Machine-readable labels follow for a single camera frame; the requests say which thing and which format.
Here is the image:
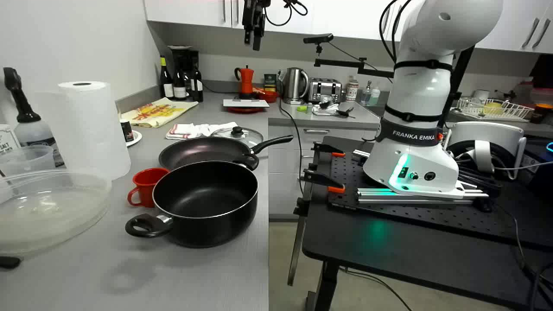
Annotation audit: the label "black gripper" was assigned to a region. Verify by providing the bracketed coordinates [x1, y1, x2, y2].
[239, 0, 271, 52]

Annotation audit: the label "glass lid with black knob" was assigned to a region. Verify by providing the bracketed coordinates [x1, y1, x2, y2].
[227, 125, 265, 149]

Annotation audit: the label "red moka pot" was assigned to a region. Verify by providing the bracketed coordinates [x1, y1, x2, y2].
[232, 65, 257, 99]

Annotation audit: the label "dark small box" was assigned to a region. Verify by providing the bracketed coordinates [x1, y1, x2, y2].
[260, 73, 279, 92]

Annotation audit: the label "small red bowl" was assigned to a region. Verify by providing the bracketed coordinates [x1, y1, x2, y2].
[260, 87, 281, 106]

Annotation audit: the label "steel electric kettle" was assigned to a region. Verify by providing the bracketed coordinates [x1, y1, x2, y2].
[277, 66, 310, 106]

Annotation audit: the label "stacked flat plates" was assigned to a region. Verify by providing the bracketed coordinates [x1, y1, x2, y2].
[220, 97, 271, 115]

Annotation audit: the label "black coffee machine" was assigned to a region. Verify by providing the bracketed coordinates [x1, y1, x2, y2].
[167, 46, 200, 89]

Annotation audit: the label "dark wine bottle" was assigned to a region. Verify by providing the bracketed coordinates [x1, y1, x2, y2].
[188, 66, 205, 104]
[158, 56, 175, 101]
[172, 68, 189, 103]

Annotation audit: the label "silver toaster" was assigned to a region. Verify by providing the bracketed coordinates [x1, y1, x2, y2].
[307, 78, 345, 106]

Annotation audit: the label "white cloth with red stripes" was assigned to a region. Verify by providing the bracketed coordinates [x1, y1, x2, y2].
[163, 123, 200, 142]
[194, 122, 239, 141]

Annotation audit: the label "black frying pan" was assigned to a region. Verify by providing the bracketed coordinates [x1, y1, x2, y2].
[156, 134, 295, 173]

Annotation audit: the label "black clamp with orange tip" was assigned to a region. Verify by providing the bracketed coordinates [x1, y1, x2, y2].
[310, 141, 347, 161]
[300, 165, 348, 198]

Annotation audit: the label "small white plate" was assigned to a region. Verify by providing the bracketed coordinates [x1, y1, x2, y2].
[122, 129, 144, 149]

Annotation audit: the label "dark small jar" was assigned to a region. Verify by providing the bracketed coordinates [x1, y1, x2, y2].
[118, 120, 136, 146]

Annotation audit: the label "red mug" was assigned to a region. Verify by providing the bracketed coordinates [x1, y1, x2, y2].
[125, 167, 170, 210]

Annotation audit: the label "white paper towel roll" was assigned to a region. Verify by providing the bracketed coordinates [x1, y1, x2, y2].
[54, 80, 132, 182]

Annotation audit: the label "spray bottle with black trigger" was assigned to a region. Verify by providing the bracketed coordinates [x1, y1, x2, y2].
[1, 66, 56, 149]

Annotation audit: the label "white dish rack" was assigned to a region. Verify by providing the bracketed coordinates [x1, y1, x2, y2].
[454, 90, 535, 123]

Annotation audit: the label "white curved device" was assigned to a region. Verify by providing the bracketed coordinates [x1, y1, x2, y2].
[443, 120, 528, 177]

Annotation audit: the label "clear tub with label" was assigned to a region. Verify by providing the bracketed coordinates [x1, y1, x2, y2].
[0, 123, 58, 179]

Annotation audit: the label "black perforated robot table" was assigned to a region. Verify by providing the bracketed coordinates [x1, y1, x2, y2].
[284, 135, 553, 311]

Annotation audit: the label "small black object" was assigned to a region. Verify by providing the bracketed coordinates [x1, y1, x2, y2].
[0, 255, 23, 272]

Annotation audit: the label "white wall cabinet row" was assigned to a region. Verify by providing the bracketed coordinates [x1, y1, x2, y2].
[141, 0, 400, 44]

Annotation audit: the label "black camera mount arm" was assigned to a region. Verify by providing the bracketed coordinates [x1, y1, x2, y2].
[302, 33, 397, 80]

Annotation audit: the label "black power cable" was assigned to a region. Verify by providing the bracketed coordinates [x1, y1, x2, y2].
[276, 99, 307, 199]

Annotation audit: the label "black pot with handles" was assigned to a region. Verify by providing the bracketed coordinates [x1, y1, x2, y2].
[124, 161, 258, 251]

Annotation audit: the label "aluminium rail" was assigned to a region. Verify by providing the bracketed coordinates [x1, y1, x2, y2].
[355, 186, 492, 208]

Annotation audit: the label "white wall cabinet with handles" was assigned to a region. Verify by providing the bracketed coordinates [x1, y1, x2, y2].
[474, 0, 553, 56]

